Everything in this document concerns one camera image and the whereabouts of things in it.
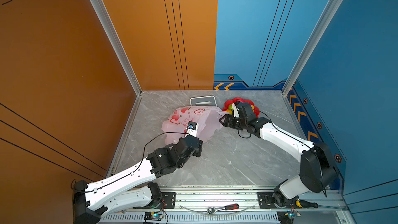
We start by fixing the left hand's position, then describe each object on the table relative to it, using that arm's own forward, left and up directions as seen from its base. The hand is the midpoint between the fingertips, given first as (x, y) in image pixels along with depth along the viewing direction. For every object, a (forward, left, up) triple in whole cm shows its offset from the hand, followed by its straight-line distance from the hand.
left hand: (200, 138), depth 72 cm
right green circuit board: (-28, -40, -22) cm, 54 cm away
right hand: (+14, -12, -6) cm, 20 cm away
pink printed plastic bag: (+14, -4, -3) cm, 14 cm away
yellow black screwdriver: (-24, -48, -17) cm, 57 cm away
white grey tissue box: (+38, -5, -16) cm, 41 cm away
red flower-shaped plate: (+30, -36, -16) cm, 49 cm away
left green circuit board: (-28, +21, -22) cm, 42 cm away
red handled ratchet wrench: (-26, -6, -18) cm, 32 cm away
